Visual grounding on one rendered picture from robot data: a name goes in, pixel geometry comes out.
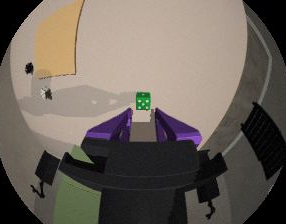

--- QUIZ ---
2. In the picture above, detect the tan mat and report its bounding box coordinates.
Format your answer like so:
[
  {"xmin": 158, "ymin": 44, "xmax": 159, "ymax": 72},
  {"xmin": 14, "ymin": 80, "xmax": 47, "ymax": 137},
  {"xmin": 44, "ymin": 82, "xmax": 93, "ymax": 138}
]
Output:
[{"xmin": 35, "ymin": 0, "xmax": 85, "ymax": 79}]

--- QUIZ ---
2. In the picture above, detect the green die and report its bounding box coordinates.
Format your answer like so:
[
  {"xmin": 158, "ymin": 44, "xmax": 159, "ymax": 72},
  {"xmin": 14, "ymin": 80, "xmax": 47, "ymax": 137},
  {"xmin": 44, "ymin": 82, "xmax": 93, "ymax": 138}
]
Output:
[{"xmin": 136, "ymin": 92, "xmax": 151, "ymax": 110}]

